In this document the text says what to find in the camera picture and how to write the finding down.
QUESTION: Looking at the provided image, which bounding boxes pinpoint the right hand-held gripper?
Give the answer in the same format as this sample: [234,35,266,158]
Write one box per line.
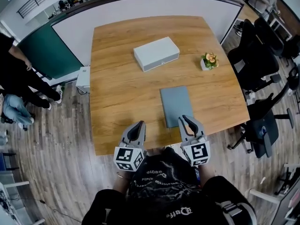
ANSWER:
[177,114,211,167]

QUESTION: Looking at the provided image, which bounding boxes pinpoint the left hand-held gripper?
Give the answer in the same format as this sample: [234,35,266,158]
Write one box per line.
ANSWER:
[113,120,148,173]

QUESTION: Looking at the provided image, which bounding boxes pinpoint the grey notebook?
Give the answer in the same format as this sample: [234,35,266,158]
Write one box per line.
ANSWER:
[160,85,195,129]

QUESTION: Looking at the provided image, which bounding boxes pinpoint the person's right forearm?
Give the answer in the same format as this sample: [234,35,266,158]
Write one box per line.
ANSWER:
[199,163,216,185]

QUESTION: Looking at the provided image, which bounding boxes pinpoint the person's left forearm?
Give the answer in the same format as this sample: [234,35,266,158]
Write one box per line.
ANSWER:
[114,169,134,192]

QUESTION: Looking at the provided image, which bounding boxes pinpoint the person's black printed shirt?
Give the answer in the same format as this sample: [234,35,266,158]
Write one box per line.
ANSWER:
[125,146,211,225]

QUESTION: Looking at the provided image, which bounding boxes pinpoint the potted orange flower plant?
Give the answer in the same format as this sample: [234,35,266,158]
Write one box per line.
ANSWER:
[200,52,219,71]

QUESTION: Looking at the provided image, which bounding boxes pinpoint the black office chair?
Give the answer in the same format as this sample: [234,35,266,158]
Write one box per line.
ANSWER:
[228,92,295,159]
[226,19,282,97]
[286,64,300,115]
[254,16,286,57]

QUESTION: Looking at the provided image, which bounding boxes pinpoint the small white cabinet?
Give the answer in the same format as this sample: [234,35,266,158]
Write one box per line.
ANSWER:
[75,66,91,95]

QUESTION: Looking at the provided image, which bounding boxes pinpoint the white rectangular box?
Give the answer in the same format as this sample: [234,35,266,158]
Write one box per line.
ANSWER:
[133,37,180,73]

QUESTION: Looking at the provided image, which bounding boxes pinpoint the green partition panel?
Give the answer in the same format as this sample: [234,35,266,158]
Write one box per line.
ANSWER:
[17,22,84,80]

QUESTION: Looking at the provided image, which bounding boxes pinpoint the white desk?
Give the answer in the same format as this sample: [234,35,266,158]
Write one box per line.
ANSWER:
[249,162,300,225]
[0,180,45,225]

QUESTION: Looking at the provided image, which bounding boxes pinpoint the white partition panel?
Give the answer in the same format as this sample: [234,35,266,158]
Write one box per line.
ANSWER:
[51,0,244,67]

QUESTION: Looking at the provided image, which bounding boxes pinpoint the black floor cable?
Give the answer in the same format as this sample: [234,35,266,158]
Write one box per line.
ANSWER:
[22,195,83,221]

